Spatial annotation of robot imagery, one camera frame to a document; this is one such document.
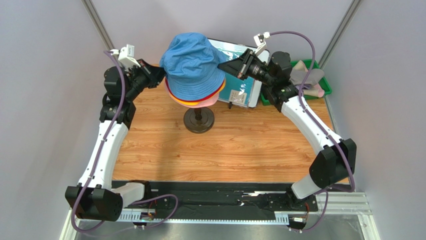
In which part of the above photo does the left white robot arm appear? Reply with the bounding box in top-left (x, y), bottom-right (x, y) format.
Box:
top-left (65, 59), bottom-right (166, 222)

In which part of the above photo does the aluminium frame rail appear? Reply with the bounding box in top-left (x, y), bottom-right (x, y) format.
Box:
top-left (59, 191), bottom-right (380, 240)

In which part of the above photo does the dark round stand base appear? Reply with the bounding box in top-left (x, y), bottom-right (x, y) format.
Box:
top-left (183, 107), bottom-right (215, 134)

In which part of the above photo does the grey hat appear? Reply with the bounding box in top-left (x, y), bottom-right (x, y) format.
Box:
top-left (290, 68), bottom-right (325, 86)

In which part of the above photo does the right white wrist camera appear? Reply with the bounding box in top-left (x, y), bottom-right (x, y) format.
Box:
top-left (253, 31), bottom-right (271, 56)

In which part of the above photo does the pink bucket hat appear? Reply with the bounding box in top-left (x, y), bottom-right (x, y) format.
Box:
top-left (164, 81), bottom-right (224, 108)

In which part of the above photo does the yellow bucket hat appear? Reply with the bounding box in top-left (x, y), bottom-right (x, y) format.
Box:
top-left (165, 78), bottom-right (226, 108)

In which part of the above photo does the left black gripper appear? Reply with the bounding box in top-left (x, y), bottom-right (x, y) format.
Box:
top-left (124, 59), bottom-right (168, 102)

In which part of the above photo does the green plastic bin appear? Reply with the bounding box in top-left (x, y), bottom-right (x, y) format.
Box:
top-left (259, 58), bottom-right (333, 106)

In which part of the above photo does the lavender hat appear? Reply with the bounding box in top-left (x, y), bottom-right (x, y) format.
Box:
top-left (296, 84), bottom-right (313, 90)

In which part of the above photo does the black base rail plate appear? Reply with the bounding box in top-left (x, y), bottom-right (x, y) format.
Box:
top-left (128, 181), bottom-right (319, 222)

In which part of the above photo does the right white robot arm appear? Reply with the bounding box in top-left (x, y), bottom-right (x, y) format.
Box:
top-left (217, 49), bottom-right (357, 200)

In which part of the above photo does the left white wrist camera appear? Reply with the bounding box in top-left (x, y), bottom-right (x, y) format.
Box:
top-left (110, 44), bottom-right (141, 69)

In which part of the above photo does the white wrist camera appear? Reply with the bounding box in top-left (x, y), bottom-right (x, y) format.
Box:
top-left (110, 44), bottom-right (141, 69)
top-left (253, 31), bottom-right (271, 56)

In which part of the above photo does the red hat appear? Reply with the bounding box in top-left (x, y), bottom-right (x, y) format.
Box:
top-left (164, 78), bottom-right (226, 106)

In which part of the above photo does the white tablet board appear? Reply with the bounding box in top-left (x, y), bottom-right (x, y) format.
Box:
top-left (207, 38), bottom-right (271, 109)

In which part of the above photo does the blue hat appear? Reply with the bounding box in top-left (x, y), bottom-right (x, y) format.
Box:
top-left (159, 32), bottom-right (228, 101)

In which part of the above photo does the pink beige hat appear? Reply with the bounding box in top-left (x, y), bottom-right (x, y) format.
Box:
top-left (292, 59), bottom-right (325, 99)

